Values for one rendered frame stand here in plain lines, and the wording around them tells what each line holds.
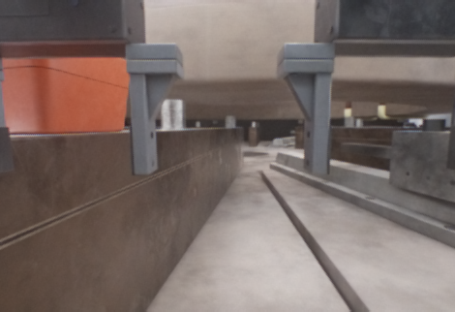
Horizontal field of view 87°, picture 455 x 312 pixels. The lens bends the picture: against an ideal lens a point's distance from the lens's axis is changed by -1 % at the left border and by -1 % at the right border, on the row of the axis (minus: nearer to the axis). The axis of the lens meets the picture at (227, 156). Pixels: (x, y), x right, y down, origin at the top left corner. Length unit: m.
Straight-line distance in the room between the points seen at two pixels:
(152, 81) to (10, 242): 0.21
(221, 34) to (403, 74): 0.67
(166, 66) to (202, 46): 0.73
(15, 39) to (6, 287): 0.23
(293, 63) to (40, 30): 0.19
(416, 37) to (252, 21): 0.75
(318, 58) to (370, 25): 0.04
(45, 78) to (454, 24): 0.39
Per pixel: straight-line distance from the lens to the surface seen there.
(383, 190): 1.31
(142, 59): 0.21
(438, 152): 1.04
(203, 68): 0.91
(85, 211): 0.40
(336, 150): 2.48
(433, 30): 0.25
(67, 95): 0.38
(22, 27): 0.25
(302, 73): 0.21
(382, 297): 0.72
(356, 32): 0.22
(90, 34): 0.22
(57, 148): 0.35
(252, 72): 0.89
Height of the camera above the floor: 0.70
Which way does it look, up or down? 7 degrees down
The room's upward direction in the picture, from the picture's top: straight up
